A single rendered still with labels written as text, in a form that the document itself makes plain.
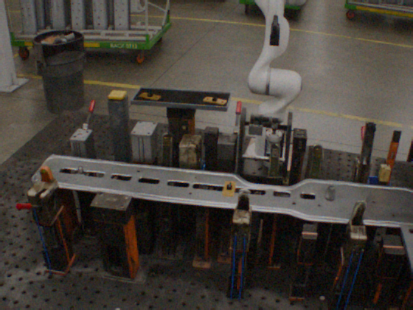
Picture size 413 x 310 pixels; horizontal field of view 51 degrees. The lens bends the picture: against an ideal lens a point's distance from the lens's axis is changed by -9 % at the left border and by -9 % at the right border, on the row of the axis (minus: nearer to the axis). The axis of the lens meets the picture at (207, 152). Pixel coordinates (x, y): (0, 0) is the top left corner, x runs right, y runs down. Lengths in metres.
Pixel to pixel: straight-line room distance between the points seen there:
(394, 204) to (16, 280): 1.36
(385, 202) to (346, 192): 0.14
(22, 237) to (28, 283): 0.27
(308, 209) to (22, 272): 1.05
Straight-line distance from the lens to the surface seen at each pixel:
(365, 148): 1.65
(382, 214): 1.55
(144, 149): 1.69
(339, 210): 1.52
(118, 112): 1.87
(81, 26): 6.06
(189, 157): 1.66
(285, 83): 1.95
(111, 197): 1.50
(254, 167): 1.74
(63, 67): 4.27
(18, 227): 1.99
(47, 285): 1.71
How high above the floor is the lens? 1.91
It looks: 31 degrees down
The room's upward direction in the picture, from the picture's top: 1 degrees clockwise
